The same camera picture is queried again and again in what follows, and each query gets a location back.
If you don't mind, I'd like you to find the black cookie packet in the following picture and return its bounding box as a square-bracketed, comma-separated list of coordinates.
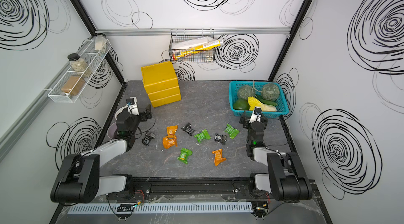
[142, 131, 155, 146]
[214, 133, 227, 145]
[181, 123, 195, 137]

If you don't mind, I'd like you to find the green cookie packet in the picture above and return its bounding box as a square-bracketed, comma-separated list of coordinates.
[224, 124, 240, 139]
[177, 148, 193, 164]
[194, 129, 211, 143]

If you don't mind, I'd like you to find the yellow drawer cabinet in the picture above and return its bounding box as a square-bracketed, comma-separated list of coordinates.
[141, 61, 182, 108]

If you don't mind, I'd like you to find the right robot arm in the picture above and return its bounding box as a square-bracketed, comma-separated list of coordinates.
[239, 114, 313, 201]

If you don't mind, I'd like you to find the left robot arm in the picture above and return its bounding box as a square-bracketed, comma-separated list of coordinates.
[50, 102, 153, 204]

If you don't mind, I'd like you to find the yellow white cabbage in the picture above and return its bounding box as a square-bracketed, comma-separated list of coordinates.
[248, 97, 277, 112]

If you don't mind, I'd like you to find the green cucumber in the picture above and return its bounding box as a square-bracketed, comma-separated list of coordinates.
[256, 95, 278, 107]

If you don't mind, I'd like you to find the orange cookie packet upper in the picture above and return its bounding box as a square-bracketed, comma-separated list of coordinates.
[166, 126, 178, 135]

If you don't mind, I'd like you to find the green avocado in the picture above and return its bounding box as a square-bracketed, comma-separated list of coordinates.
[233, 99, 250, 110]

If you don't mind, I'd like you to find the teal plastic basket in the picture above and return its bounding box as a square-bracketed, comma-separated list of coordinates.
[228, 80, 290, 119]

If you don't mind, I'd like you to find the orange cookie packet large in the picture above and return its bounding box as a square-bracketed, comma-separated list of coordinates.
[162, 135, 178, 149]

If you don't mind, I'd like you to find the right green melon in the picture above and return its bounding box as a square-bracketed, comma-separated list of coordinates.
[261, 83, 280, 101]

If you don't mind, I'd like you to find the green melon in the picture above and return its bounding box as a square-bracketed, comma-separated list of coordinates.
[261, 83, 280, 101]
[237, 85, 256, 100]

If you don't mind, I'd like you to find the left green melon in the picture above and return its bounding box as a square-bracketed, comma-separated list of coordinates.
[237, 85, 256, 100]

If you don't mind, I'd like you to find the orange cookie packet right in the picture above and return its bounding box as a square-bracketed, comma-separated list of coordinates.
[211, 149, 227, 166]

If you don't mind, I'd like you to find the yellow white package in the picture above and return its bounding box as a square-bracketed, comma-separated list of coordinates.
[170, 36, 224, 60]

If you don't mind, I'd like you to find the black lid spice jar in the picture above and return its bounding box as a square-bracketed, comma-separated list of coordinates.
[67, 53, 92, 78]

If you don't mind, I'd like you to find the clear jar far shelf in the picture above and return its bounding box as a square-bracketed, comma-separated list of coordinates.
[94, 33, 107, 53]

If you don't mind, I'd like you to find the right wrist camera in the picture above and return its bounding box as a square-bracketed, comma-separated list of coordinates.
[249, 107, 262, 124]

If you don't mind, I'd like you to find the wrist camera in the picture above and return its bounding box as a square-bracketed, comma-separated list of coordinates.
[126, 97, 140, 116]
[249, 107, 262, 124]

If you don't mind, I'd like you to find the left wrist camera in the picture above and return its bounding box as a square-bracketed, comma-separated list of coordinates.
[126, 97, 140, 116]

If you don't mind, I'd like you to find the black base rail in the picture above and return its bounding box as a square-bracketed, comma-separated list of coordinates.
[107, 177, 269, 203]

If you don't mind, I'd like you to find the black wire wall basket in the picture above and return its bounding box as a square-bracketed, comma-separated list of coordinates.
[168, 28, 216, 63]

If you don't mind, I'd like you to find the white wire wall shelf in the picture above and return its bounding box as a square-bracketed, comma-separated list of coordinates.
[48, 36, 113, 104]

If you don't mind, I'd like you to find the white slotted cable duct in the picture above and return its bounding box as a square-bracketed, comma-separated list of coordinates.
[67, 202, 253, 215]

